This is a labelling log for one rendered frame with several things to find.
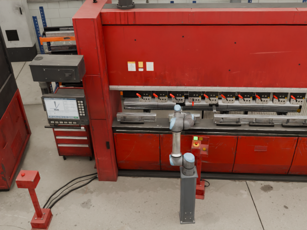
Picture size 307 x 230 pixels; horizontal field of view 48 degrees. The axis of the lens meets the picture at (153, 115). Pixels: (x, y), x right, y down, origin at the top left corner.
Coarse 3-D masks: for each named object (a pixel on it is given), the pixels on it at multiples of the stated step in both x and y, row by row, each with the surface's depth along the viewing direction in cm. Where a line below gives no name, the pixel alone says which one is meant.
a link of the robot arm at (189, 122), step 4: (184, 116) 390; (188, 116) 377; (192, 116) 390; (188, 120) 352; (192, 120) 357; (184, 124) 361; (188, 124) 350; (192, 124) 355; (184, 128) 352; (188, 128) 353
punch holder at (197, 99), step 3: (189, 93) 413; (192, 93) 412; (195, 93) 412; (198, 93) 412; (189, 96) 415; (192, 96) 415; (195, 96) 415; (198, 96) 414; (189, 99) 417; (195, 99) 417; (198, 99) 418; (189, 102) 420; (195, 102) 419; (198, 102) 419
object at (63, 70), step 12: (36, 60) 352; (48, 60) 351; (60, 60) 350; (72, 60) 349; (36, 72) 349; (48, 72) 347; (60, 72) 345; (72, 72) 344; (84, 72) 363; (48, 84) 370
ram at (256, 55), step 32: (128, 32) 376; (160, 32) 373; (192, 32) 370; (224, 32) 368; (256, 32) 365; (288, 32) 362; (160, 64) 394; (192, 64) 391; (224, 64) 388; (256, 64) 386; (288, 64) 383
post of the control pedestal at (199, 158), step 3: (198, 156) 424; (198, 159) 427; (198, 162) 430; (198, 165) 433; (198, 168) 436; (198, 171) 438; (198, 174) 442; (198, 177) 444; (198, 180) 447; (198, 183) 451
